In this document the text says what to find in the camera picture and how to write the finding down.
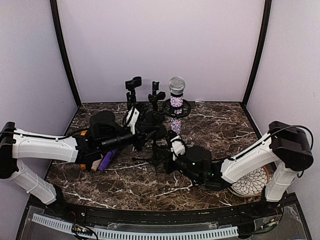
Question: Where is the purple microphone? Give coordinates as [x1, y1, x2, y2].
[98, 149, 118, 172]

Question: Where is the black stand of purple microphone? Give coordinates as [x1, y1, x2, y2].
[145, 91, 167, 140]

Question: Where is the black stand of beige microphone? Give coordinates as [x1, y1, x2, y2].
[148, 81, 166, 123]

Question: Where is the black tripod mic stand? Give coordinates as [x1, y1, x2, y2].
[132, 97, 192, 175]

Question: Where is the beige pink microphone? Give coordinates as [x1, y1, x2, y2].
[91, 155, 103, 172]

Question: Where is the glitter silver microphone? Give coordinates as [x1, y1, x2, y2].
[168, 76, 186, 135]

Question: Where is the orange microphone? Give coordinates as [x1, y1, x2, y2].
[80, 130, 87, 171]

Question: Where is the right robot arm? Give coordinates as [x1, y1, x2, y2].
[154, 121, 314, 217]

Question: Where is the flower pattern plate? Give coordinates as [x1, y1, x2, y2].
[229, 166, 270, 198]

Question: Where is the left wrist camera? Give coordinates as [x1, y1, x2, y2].
[122, 106, 144, 136]

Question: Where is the black front rail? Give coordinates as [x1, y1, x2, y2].
[39, 201, 284, 226]

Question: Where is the white cable duct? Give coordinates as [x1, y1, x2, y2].
[31, 213, 239, 240]

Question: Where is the left black frame post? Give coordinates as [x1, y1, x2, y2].
[49, 0, 82, 108]

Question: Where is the black frame post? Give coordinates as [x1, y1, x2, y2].
[241, 0, 272, 109]
[49, 0, 82, 108]

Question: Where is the right black frame post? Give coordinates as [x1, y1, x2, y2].
[241, 0, 272, 109]

